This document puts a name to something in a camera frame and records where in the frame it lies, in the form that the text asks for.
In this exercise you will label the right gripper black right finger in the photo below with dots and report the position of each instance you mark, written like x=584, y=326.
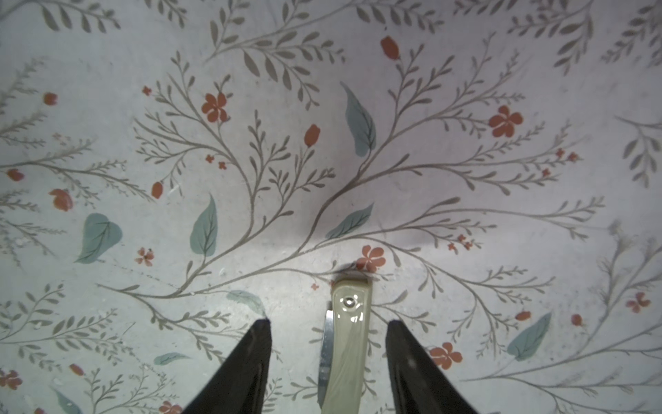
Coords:
x=417, y=385

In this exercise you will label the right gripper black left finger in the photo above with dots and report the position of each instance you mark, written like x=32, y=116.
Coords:
x=238, y=386

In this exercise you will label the olive green fruit knife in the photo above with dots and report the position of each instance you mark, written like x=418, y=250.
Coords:
x=344, y=346

